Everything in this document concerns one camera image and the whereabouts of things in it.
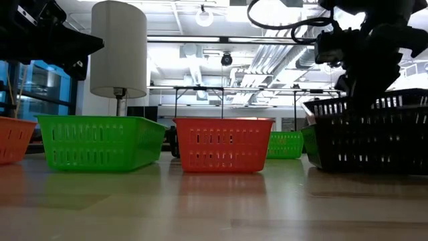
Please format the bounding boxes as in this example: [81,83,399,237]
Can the white ring light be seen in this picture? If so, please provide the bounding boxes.
[195,4,215,28]

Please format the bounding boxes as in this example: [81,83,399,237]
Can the black plastic basket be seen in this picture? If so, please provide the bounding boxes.
[309,106,428,176]
[302,87,428,116]

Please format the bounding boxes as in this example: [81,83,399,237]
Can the black hanging camera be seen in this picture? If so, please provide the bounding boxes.
[220,52,234,67]

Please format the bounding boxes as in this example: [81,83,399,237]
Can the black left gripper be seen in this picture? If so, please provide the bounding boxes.
[0,0,105,81]

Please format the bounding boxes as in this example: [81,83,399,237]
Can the green plastic basket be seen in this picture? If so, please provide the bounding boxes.
[35,114,169,173]
[266,131,305,160]
[300,124,323,169]

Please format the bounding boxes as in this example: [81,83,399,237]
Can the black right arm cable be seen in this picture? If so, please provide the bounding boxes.
[246,0,336,45]

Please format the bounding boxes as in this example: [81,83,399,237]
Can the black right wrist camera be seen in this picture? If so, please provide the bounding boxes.
[314,29,347,65]

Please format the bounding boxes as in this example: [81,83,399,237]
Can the silver lamp pole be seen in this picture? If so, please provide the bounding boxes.
[113,87,128,118]

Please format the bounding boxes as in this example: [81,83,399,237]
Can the white cylindrical lamp shade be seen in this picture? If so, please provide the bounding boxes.
[89,0,148,100]

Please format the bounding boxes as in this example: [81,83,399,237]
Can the orange plastic basket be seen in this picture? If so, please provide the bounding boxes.
[173,116,276,174]
[0,116,38,166]

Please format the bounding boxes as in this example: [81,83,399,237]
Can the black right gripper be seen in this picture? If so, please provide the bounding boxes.
[334,23,403,103]

